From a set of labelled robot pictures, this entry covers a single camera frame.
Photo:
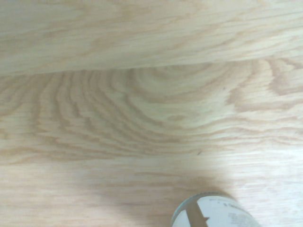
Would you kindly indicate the white labelled can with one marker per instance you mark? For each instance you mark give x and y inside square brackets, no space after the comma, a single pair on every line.
[220,212]

